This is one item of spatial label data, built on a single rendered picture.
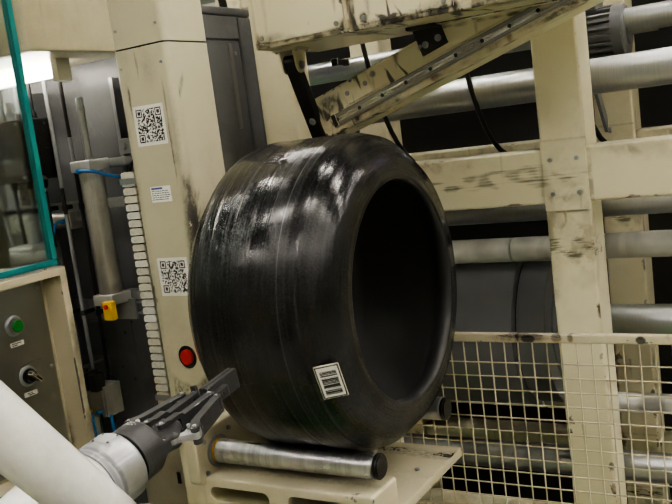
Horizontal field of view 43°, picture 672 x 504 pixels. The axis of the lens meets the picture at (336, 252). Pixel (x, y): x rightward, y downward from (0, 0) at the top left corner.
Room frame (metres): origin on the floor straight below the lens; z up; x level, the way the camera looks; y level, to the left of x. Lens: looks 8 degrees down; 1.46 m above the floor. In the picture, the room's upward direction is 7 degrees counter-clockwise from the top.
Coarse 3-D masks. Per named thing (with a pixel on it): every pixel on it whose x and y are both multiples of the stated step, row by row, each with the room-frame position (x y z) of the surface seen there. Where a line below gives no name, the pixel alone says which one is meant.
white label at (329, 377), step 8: (320, 368) 1.25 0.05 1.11; (328, 368) 1.25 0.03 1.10; (336, 368) 1.25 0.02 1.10; (320, 376) 1.25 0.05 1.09; (328, 376) 1.25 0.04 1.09; (336, 376) 1.25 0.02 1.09; (320, 384) 1.26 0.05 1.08; (328, 384) 1.26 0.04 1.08; (336, 384) 1.26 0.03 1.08; (344, 384) 1.25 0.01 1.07; (328, 392) 1.26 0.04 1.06; (336, 392) 1.26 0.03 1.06; (344, 392) 1.26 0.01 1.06
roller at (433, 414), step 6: (438, 396) 1.60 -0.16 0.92; (438, 402) 1.58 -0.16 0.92; (444, 402) 1.58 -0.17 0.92; (450, 402) 1.60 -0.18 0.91; (432, 408) 1.58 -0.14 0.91; (438, 408) 1.57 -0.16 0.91; (444, 408) 1.57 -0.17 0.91; (450, 408) 1.60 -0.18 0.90; (426, 414) 1.58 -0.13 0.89; (432, 414) 1.58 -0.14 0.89; (438, 414) 1.57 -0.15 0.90; (444, 414) 1.57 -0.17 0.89; (450, 414) 1.59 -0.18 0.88
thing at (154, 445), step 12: (120, 432) 1.01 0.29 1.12; (132, 432) 1.01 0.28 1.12; (144, 432) 1.02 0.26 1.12; (156, 432) 1.05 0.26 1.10; (168, 432) 1.05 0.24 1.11; (180, 432) 1.05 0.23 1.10; (144, 444) 1.01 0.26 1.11; (156, 444) 1.02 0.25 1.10; (168, 444) 1.03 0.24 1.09; (180, 444) 1.04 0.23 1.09; (144, 456) 1.00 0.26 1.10; (156, 456) 1.01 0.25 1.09; (156, 468) 1.01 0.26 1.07
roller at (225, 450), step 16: (224, 448) 1.49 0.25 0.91; (240, 448) 1.47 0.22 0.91; (256, 448) 1.46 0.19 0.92; (272, 448) 1.44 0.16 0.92; (288, 448) 1.43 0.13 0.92; (304, 448) 1.42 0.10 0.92; (320, 448) 1.40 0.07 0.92; (336, 448) 1.40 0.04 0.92; (240, 464) 1.48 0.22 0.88; (256, 464) 1.46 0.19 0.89; (272, 464) 1.43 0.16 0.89; (288, 464) 1.42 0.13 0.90; (304, 464) 1.40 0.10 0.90; (320, 464) 1.38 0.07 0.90; (336, 464) 1.37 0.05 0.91; (352, 464) 1.35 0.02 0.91; (368, 464) 1.34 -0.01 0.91; (384, 464) 1.35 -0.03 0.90
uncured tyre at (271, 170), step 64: (256, 192) 1.37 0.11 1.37; (320, 192) 1.32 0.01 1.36; (384, 192) 1.71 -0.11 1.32; (192, 256) 1.39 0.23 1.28; (256, 256) 1.30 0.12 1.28; (320, 256) 1.27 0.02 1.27; (384, 256) 1.77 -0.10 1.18; (448, 256) 1.62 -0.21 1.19; (192, 320) 1.36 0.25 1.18; (256, 320) 1.28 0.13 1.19; (320, 320) 1.25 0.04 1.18; (384, 320) 1.75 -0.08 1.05; (448, 320) 1.60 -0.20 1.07; (256, 384) 1.31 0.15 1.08; (384, 384) 1.65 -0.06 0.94
